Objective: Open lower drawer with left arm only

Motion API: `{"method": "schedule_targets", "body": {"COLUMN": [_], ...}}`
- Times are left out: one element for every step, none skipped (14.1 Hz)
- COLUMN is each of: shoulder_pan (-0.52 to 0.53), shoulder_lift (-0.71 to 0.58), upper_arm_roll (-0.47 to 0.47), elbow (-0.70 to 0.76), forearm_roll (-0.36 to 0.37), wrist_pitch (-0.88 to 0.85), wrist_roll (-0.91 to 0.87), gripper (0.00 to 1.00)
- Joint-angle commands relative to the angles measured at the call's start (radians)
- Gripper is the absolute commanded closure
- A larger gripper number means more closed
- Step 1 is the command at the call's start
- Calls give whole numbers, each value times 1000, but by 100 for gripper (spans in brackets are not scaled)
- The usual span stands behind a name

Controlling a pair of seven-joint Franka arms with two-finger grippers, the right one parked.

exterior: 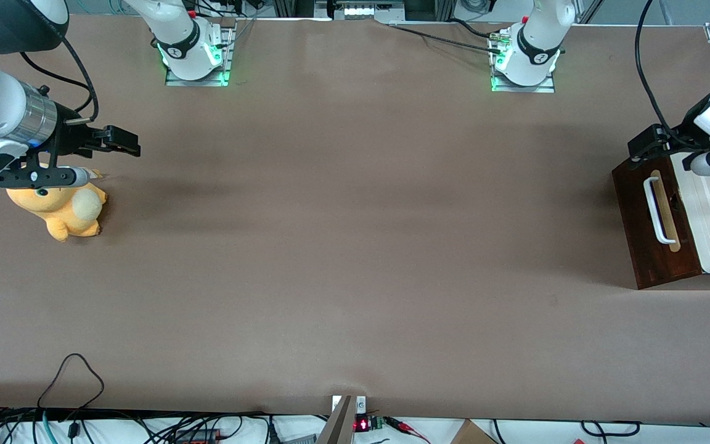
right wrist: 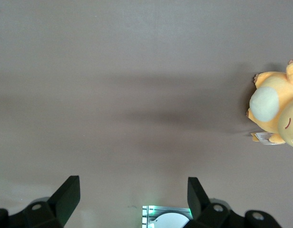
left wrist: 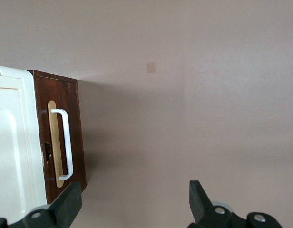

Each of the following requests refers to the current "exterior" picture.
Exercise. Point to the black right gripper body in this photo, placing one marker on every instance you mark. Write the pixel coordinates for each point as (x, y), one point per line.
(70, 139)

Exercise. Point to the dark brown wooden drawer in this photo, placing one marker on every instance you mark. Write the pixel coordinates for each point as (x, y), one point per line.
(632, 234)

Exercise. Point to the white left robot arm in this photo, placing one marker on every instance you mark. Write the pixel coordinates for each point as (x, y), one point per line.
(537, 43)

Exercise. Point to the orange plush toy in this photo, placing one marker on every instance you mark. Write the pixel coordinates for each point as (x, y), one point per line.
(62, 206)

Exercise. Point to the black orange power device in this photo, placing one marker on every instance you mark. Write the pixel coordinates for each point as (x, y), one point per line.
(198, 436)

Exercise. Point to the brown cardboard piece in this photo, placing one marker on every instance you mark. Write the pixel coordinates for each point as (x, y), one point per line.
(472, 433)

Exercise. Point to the circuit board with red light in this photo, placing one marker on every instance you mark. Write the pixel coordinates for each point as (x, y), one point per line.
(368, 423)

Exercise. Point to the red black clip leads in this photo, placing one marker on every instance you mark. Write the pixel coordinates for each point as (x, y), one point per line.
(405, 427)

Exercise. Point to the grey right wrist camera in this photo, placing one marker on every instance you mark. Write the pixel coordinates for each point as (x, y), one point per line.
(40, 177)

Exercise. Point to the white metal bracket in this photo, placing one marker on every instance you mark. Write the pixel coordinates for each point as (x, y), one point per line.
(361, 404)

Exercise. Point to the grey metal post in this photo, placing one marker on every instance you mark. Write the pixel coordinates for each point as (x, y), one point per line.
(336, 425)

